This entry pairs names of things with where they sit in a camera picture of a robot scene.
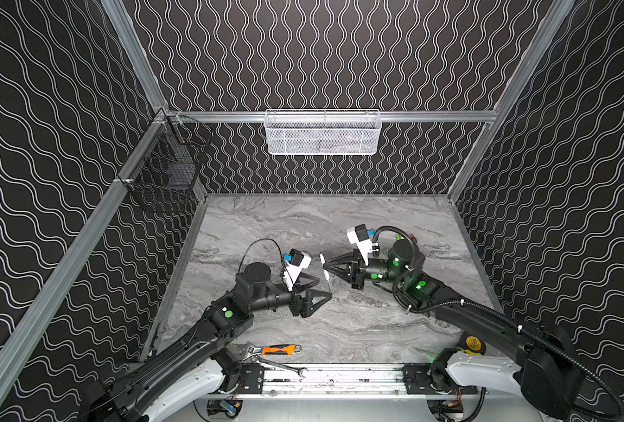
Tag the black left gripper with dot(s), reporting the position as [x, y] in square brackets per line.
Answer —
[299, 301]

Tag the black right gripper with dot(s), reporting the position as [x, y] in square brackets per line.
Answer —
[356, 272]

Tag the green white pen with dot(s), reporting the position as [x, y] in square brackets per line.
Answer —
[327, 275]

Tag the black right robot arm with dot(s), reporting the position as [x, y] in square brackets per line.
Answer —
[544, 367]

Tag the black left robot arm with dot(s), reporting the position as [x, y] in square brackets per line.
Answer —
[199, 363]

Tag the steel combination spanner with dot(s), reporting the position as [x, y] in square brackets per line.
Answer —
[280, 365]

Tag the yellow black tape measure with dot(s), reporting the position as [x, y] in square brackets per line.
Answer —
[471, 344]

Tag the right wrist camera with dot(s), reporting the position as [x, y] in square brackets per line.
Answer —
[363, 238]

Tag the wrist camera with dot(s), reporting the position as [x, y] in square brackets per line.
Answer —
[363, 238]
[294, 263]

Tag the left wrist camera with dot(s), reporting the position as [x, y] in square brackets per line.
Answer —
[294, 263]

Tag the orange handled adjustable wrench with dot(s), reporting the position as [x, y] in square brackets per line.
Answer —
[252, 353]

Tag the white wire mesh basket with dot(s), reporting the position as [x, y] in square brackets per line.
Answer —
[318, 132]

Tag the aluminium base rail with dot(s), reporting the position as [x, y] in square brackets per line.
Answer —
[374, 381]

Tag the black wire mesh basket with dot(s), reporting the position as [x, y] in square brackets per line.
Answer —
[167, 178]

